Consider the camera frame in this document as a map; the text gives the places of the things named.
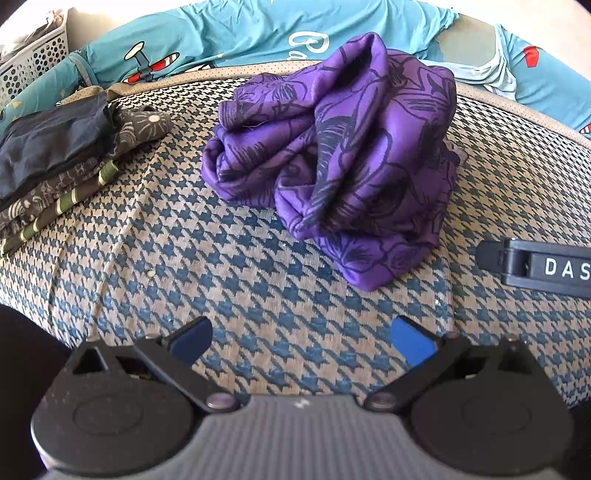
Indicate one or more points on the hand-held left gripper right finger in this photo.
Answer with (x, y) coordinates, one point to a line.
(413, 344)

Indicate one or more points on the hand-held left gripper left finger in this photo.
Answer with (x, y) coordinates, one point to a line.
(189, 340)

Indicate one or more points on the purple floral top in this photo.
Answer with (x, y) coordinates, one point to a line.
(351, 152)

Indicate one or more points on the teal airplane printed bedsheet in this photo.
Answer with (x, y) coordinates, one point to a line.
(240, 32)

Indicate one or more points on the white plastic laundry basket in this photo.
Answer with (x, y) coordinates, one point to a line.
(32, 60)

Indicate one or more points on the light blue cloth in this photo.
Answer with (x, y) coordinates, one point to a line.
(501, 69)

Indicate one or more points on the green striped folded garment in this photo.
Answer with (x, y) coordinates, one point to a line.
(87, 187)

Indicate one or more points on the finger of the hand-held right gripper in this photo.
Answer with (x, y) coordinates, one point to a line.
(491, 254)

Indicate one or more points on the grey patterned folded garment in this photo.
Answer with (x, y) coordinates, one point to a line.
(138, 127)

